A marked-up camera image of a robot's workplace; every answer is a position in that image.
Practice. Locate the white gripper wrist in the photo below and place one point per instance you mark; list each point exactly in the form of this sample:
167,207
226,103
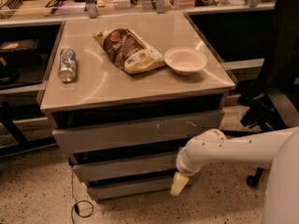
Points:
186,166

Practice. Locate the grey drawer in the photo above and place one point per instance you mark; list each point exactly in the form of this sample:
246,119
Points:
130,188
136,132
123,167

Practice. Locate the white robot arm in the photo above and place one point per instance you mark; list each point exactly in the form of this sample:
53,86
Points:
212,146

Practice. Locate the grey drawer cabinet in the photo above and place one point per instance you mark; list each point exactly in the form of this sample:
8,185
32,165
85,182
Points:
103,94

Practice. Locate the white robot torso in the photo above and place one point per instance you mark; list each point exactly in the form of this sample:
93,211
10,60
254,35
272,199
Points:
281,204

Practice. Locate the white paper bowl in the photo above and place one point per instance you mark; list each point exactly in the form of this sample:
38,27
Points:
185,61

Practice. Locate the black office chair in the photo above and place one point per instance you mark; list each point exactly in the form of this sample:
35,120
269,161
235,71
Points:
271,98

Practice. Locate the brown chip bag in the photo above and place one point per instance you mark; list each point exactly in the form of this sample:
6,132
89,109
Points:
128,51

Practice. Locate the silver soda can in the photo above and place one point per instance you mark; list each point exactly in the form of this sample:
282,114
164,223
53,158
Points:
68,66

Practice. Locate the black coiled tool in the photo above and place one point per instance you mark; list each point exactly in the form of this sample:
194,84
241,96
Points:
9,7

